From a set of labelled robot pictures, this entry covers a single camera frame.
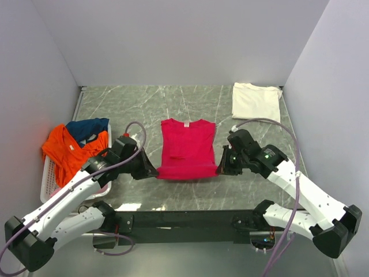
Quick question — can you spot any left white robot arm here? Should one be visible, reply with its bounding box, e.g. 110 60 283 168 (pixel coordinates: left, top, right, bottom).
5 136 158 272

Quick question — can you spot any pink red t-shirt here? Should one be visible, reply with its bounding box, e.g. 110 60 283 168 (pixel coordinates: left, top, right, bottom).
157 118 217 181

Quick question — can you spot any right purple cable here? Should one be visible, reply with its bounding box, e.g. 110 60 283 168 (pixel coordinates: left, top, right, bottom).
232 118 302 277

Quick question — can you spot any orange t-shirt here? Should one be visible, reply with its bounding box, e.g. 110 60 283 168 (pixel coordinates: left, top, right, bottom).
42 124 109 188

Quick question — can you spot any folded white t-shirt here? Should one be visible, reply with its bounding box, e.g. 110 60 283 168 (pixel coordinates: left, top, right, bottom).
232 83 283 123

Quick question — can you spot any black base beam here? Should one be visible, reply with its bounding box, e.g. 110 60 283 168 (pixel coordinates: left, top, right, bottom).
92 210 289 249

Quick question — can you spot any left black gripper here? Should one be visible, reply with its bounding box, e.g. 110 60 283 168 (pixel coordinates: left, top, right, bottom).
119 147 159 179

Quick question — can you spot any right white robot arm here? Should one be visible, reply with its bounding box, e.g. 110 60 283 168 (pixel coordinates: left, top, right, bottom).
217 127 362 259

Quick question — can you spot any dark blue t-shirt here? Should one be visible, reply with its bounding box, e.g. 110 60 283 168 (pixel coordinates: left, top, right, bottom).
66 118 110 148

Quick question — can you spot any white plastic laundry basket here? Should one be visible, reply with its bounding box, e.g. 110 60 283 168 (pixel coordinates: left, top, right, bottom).
40 123 112 203

